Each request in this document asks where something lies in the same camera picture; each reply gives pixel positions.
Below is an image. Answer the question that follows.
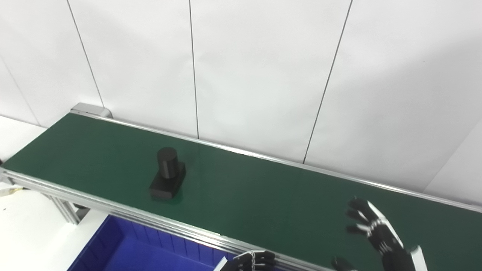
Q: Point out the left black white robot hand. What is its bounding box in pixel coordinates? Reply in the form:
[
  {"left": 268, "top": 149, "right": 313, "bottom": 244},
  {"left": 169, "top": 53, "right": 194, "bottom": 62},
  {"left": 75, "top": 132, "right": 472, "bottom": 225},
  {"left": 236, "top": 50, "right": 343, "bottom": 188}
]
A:
[{"left": 215, "top": 250, "right": 277, "bottom": 271}]

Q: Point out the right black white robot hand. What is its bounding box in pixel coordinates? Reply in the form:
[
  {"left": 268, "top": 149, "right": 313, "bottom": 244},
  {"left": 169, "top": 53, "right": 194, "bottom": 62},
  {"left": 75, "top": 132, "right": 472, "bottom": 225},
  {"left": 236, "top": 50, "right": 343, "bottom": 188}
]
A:
[{"left": 331, "top": 198, "right": 428, "bottom": 271}]

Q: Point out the black cylinder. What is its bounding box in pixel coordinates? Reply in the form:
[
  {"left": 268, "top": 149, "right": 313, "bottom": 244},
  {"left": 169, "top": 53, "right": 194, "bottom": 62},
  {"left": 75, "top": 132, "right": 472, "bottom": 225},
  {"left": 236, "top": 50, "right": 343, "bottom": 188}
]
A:
[{"left": 149, "top": 147, "right": 187, "bottom": 201}]

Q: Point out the green conveyor belt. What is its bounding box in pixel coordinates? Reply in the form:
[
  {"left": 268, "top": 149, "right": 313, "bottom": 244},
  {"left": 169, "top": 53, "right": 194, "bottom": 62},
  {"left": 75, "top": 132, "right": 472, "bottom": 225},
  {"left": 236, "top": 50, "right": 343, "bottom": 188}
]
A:
[
  {"left": 2, "top": 113, "right": 482, "bottom": 271},
  {"left": 0, "top": 102, "right": 482, "bottom": 271}
]

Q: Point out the blue plastic bin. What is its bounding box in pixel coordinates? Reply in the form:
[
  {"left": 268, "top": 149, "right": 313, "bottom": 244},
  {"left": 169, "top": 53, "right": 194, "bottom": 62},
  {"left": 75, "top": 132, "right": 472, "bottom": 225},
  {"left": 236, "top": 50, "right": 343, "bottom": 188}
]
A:
[{"left": 68, "top": 215, "right": 241, "bottom": 271}]

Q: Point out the aluminium conveyor leg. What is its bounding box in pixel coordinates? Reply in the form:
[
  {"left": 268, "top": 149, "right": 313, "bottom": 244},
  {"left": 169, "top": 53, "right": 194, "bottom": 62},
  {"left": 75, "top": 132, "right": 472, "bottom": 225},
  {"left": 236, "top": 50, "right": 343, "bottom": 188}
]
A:
[{"left": 48, "top": 195, "right": 82, "bottom": 225}]

